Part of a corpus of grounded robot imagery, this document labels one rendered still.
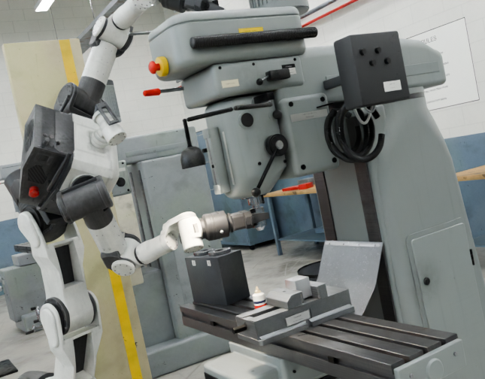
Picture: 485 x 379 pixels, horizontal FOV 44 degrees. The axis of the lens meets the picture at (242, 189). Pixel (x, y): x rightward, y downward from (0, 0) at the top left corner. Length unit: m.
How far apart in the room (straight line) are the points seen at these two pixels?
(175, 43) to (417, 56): 0.97
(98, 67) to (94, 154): 0.37
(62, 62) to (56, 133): 1.67
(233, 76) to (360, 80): 0.38
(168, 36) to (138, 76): 9.88
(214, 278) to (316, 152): 0.66
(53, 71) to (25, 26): 7.80
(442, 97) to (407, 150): 4.71
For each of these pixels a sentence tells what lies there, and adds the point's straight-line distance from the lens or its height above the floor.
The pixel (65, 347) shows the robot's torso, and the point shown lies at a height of 0.91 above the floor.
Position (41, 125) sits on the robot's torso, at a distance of 1.98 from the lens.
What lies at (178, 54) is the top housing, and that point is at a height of 1.77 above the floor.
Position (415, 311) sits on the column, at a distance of 2.16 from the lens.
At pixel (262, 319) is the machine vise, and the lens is 1.76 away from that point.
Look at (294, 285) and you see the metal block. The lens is 1.85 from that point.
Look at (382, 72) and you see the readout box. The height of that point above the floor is 1.60.
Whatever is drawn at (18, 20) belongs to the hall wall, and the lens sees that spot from 11.39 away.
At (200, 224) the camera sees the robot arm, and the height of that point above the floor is 1.26.
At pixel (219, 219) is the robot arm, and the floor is 1.26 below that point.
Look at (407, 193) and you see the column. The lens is 2.13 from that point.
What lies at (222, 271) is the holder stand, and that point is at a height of 1.03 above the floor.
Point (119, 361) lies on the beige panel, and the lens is 3.68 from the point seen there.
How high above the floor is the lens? 1.44
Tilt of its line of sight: 3 degrees down
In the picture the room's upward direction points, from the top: 12 degrees counter-clockwise
